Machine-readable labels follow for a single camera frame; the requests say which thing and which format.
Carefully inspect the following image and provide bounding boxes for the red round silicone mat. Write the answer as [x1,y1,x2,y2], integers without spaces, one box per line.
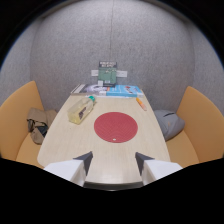
[93,111,139,144]

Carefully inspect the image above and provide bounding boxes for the white wall socket panel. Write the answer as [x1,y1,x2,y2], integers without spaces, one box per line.
[91,69,128,78]

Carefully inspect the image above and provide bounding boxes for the orange bench seat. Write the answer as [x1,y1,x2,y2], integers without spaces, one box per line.
[0,80,45,169]
[165,85,224,169]

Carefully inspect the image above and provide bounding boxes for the orange left bench seat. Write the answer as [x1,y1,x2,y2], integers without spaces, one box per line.
[0,80,45,169]

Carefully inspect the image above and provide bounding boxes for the black and white flat book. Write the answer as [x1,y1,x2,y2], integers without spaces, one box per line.
[70,83,116,96]

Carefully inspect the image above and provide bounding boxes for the orange right bench seat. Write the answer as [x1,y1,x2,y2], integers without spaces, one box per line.
[165,85,224,169]

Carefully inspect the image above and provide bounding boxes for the tan fabric bag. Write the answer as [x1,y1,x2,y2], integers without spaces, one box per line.
[26,107,58,145]

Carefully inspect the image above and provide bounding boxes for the blue flat book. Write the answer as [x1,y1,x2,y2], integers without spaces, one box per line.
[105,84,145,98]

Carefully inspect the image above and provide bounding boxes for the orange marker pen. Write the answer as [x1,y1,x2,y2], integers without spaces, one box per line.
[135,96,148,112]

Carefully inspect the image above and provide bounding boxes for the clear yellow liquid bottle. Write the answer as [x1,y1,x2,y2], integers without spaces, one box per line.
[67,95,96,125]

